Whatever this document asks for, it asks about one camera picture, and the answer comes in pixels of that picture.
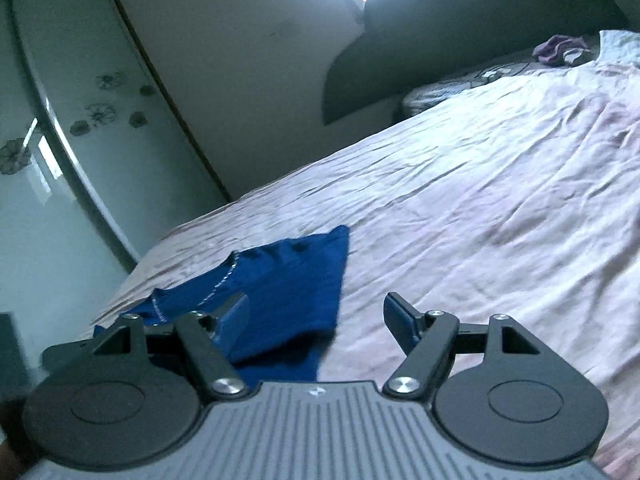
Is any patterned pillow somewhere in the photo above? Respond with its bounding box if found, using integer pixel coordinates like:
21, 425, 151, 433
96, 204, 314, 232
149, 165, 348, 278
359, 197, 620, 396
394, 54, 568, 122

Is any pink bed sheet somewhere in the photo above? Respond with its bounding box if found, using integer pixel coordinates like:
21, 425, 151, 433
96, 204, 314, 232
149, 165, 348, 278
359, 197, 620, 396
96, 30, 639, 479

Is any purple cloth on bed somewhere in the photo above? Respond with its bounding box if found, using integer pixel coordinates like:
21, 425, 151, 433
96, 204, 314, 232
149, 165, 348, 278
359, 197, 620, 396
532, 35, 594, 67

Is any dark headboard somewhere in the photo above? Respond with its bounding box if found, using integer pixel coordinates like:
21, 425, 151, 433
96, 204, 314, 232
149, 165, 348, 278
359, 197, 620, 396
321, 0, 629, 125

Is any glass wardrobe sliding door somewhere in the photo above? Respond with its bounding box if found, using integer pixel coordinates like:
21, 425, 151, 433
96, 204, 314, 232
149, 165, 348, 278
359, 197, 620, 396
1, 0, 227, 376

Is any blue knit sweater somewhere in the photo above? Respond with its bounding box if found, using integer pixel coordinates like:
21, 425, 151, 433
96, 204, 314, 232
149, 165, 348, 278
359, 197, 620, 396
126, 226, 349, 388

